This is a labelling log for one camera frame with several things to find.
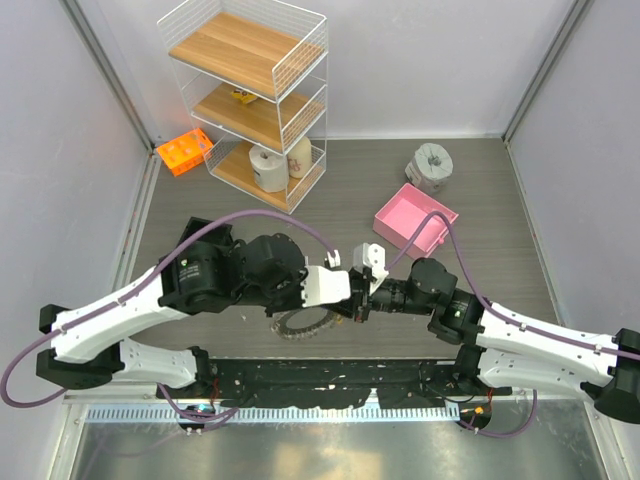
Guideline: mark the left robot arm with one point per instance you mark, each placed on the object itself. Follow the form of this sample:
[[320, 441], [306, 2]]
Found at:
[[210, 276]]

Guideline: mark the cream lotion pump bottle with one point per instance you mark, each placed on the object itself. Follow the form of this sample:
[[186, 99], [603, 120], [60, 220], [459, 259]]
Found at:
[[300, 158]]

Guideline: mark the grey wrapped tissue roll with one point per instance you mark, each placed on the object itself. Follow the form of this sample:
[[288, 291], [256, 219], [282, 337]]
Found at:
[[430, 168]]

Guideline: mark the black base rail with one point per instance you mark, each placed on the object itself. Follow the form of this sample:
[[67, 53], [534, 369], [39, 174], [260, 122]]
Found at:
[[331, 384]]

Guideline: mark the white toilet paper roll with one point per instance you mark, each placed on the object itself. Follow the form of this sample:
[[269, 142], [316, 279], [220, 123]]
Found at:
[[270, 169]]

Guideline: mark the orange plastic crate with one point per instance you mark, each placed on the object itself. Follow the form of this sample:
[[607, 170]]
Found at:
[[185, 152]]

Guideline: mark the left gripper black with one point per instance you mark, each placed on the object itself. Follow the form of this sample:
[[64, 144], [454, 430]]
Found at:
[[297, 299]]

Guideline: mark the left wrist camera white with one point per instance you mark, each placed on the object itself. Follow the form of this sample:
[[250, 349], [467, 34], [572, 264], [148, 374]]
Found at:
[[325, 285]]

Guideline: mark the pink open box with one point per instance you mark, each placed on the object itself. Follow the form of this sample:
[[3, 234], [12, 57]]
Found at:
[[399, 218]]

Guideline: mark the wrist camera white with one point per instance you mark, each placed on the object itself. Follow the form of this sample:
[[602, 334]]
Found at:
[[372, 256], [325, 285]]

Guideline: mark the metal keyring disc with rings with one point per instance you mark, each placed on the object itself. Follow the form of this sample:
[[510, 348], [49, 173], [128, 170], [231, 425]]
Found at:
[[280, 325]]

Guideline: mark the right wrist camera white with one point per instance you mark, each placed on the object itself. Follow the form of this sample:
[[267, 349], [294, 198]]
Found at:
[[372, 256]]

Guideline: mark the white wire shelf rack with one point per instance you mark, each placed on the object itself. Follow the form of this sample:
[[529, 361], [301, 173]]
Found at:
[[272, 49]]

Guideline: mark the white cable duct strip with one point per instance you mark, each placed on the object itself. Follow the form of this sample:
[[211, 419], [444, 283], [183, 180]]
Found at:
[[368, 413]]

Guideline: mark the yellow snack packet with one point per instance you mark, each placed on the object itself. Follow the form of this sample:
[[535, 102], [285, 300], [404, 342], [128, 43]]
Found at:
[[243, 96]]

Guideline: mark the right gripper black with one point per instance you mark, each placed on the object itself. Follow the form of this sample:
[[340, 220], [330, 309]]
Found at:
[[361, 299]]

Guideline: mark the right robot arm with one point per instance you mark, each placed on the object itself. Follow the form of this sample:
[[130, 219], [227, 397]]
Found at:
[[500, 348]]

